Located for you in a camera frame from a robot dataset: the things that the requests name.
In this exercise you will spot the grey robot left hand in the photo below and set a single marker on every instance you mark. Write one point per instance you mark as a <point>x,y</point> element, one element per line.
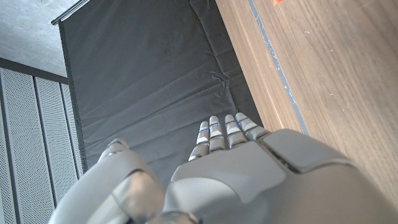
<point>264,186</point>

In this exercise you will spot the grey tape line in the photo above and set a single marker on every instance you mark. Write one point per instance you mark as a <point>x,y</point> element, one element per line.
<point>280,68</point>

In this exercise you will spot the black backdrop cloth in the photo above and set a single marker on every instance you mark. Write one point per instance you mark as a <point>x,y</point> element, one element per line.
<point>149,77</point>

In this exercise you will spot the small orange object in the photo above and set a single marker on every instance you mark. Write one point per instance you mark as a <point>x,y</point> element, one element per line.
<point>277,2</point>

